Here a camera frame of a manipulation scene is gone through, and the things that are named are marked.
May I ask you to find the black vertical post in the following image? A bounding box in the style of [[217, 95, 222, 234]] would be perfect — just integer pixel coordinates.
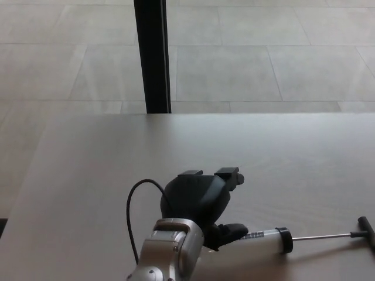
[[133, 0, 172, 114]]

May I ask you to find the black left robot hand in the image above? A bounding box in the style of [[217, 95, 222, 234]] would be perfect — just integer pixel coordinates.
[[159, 167, 250, 252]]

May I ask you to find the white Franklin hand air pump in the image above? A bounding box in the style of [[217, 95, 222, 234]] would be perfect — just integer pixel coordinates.
[[240, 216, 375, 255]]

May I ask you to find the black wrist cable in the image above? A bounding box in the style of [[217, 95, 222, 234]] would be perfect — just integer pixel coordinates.
[[126, 179, 170, 264]]

